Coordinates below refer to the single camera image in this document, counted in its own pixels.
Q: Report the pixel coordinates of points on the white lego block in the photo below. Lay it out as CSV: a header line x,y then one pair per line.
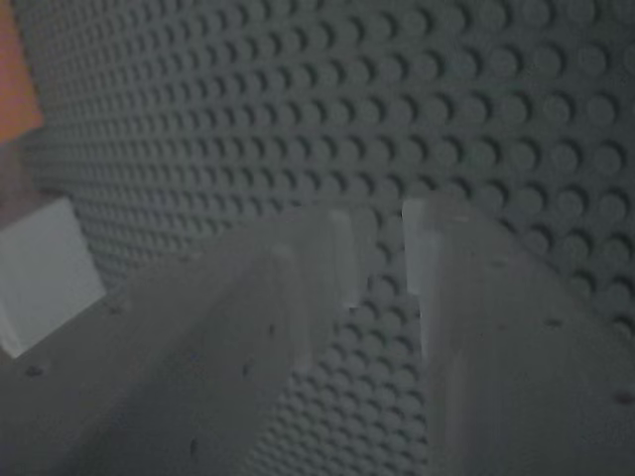
x,y
44,277

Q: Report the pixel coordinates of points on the grey Lego baseplate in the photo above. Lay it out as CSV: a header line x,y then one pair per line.
x,y
347,99

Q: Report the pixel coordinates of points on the orange lego block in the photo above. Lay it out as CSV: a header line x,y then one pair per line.
x,y
17,74

